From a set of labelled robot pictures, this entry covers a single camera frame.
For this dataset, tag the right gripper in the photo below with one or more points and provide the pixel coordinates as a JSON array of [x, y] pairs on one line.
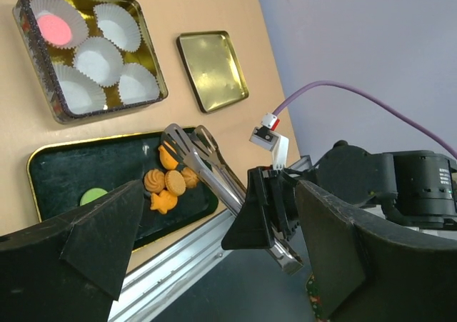
[[268, 189]]

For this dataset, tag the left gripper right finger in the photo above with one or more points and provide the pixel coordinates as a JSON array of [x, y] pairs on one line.
[[369, 269]]

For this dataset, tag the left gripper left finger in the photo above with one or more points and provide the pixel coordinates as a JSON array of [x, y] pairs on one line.
[[71, 267]]

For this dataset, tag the metal tongs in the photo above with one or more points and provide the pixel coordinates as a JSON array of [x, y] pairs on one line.
[[200, 152]]

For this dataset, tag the orange fish cookie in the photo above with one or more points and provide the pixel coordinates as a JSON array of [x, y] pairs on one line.
[[163, 201], [167, 160]]

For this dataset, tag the pink round cookie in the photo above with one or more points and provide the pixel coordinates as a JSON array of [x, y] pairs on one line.
[[55, 30]]

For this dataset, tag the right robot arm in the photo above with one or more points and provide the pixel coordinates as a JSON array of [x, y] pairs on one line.
[[413, 189]]

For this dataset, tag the green round cookie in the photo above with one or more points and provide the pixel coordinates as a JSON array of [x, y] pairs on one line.
[[91, 195]]

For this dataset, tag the brown swirl cookie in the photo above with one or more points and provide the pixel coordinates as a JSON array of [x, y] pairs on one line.
[[190, 178]]

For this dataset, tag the round sandwich biscuit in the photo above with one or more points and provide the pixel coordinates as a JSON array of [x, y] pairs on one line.
[[175, 182]]

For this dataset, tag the black serving tray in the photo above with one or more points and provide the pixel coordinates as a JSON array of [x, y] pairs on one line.
[[60, 174]]

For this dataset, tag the flower swirl cookie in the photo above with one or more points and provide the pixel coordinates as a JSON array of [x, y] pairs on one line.
[[154, 181]]

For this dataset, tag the white paper cup bottom-left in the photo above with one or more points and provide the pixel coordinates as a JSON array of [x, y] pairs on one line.
[[82, 94]]

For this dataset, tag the gold tin lid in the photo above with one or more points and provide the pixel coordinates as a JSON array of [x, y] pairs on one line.
[[213, 69]]

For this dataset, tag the white paper cup bottom-right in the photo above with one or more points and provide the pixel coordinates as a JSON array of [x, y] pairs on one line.
[[137, 84]]

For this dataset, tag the white paper cup centre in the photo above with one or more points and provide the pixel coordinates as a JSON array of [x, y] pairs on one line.
[[100, 60]]

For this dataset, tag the square cookie tin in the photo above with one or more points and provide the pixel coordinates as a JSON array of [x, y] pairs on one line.
[[43, 56]]

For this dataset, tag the white paper cup top-right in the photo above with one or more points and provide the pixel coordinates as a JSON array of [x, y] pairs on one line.
[[118, 26]]

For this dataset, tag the white paper cup top-left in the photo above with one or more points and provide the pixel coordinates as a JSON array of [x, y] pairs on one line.
[[68, 13]]

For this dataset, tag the aluminium front rail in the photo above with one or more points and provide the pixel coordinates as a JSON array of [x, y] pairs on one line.
[[156, 284]]

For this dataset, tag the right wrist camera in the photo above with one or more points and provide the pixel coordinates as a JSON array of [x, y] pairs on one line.
[[267, 138]]

